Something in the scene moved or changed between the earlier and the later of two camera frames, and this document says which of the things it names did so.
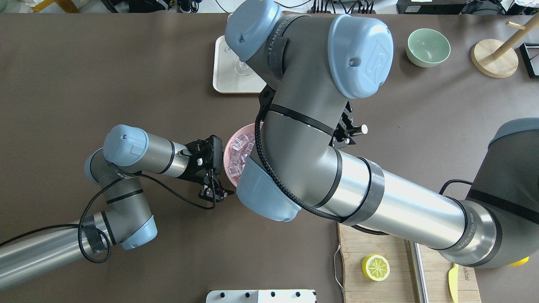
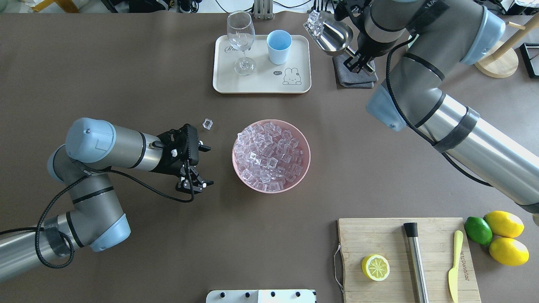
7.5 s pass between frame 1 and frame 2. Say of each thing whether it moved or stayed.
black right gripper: moved
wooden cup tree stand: stayed
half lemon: stayed
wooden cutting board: stayed
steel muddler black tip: stayed
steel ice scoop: moved
